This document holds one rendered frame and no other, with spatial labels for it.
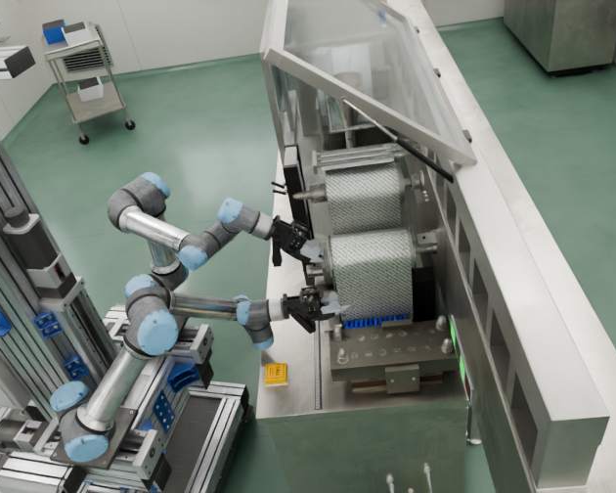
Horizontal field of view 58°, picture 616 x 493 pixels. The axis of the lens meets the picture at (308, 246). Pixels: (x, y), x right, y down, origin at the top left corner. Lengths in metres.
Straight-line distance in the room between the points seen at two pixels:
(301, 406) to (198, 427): 1.01
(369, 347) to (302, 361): 0.28
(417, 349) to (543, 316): 0.80
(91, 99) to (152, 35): 1.37
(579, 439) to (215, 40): 6.75
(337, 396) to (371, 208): 0.62
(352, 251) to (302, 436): 0.64
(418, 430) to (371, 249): 0.62
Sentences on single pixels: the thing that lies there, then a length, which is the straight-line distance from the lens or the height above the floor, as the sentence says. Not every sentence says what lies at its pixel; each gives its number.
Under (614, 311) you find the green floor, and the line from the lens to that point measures 3.46.
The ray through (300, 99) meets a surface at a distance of 2.54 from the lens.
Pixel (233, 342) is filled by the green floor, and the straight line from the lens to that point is 3.32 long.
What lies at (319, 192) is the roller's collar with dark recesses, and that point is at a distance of 1.88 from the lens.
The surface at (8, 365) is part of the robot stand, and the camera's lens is 2.30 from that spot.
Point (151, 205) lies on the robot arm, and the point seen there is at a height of 1.38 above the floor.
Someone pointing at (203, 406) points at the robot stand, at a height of 0.21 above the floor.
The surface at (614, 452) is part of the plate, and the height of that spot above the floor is 1.44.
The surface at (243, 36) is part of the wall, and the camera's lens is 7.24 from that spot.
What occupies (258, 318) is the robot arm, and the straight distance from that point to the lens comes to 1.81.
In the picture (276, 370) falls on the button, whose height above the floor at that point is 0.92.
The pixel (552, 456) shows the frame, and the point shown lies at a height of 1.55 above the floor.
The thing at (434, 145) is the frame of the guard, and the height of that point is 1.72.
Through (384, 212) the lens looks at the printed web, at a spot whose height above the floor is 1.27.
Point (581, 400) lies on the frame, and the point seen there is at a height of 1.65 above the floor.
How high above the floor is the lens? 2.38
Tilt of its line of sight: 38 degrees down
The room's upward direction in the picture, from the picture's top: 11 degrees counter-clockwise
